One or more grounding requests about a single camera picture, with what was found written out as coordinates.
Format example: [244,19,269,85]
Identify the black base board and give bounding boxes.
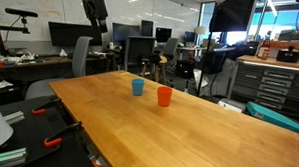
[0,93,98,167]

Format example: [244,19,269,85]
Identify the white box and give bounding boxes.
[217,97,247,114]

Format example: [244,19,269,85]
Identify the orange plastic cup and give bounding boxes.
[157,86,174,108]

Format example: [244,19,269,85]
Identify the grey aluminium bars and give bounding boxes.
[3,110,26,126]

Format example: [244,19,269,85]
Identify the narrow black monitor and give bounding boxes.
[140,19,155,38]

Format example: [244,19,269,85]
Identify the grey desk chair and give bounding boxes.
[161,36,181,69]

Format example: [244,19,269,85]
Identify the green aluminium bars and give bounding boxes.
[0,147,28,167]

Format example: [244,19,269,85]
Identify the grey drawer cabinet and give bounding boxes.
[226,52,299,123]

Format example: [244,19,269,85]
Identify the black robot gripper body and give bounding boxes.
[82,0,109,23]

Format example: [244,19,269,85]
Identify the white table lamp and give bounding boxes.
[194,25,207,46]

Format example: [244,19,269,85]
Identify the black mesh office chair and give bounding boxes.
[122,34,158,75]

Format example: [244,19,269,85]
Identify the large black monitor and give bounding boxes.
[47,19,103,49]

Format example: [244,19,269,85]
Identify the wooden stool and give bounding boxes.
[141,54,170,87]

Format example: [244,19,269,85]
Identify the small black monitor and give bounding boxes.
[155,26,173,43]

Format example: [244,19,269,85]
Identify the black camera on stand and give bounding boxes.
[4,6,40,36]

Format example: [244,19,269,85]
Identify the teal plastic case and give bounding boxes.
[245,99,299,141]

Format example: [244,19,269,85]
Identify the blue plastic cup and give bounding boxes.
[130,78,146,97]

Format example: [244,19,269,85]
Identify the grey office chair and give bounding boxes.
[22,35,96,101]

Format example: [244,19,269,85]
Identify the wide black monitor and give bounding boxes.
[111,21,141,43]

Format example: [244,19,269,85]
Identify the brown wooden desk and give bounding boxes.
[0,54,111,84]

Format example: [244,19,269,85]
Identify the black softbox light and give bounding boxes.
[208,0,261,33]

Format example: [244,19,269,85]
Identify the red bottle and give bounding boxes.
[256,35,273,61]

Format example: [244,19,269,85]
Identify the black light stand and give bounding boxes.
[193,31,218,98]

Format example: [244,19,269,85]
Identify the black clamp with orange handle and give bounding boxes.
[42,121,85,148]
[31,98,64,116]

